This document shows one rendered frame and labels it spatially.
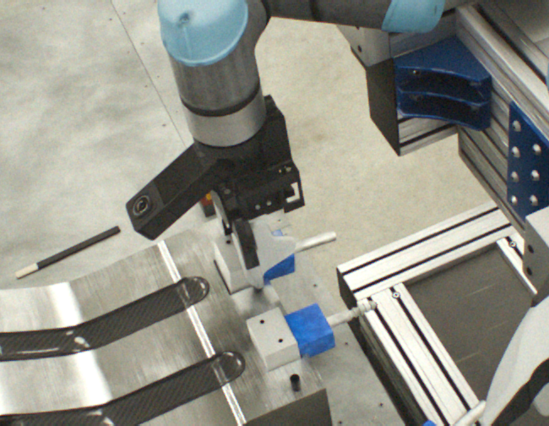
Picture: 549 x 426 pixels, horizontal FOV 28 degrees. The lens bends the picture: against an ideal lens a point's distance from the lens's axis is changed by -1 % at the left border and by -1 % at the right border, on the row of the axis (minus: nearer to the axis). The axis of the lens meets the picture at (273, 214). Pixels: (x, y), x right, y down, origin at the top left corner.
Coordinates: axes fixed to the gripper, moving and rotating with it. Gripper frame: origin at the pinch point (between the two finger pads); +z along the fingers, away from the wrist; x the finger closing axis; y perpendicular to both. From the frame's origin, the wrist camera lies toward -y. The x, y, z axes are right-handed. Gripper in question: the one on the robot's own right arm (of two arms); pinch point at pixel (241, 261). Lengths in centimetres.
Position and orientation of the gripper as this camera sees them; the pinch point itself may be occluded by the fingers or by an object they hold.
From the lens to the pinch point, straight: 119.0
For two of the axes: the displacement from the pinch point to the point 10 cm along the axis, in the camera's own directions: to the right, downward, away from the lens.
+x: -3.8, -6.7, 6.4
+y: 9.2, -3.7, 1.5
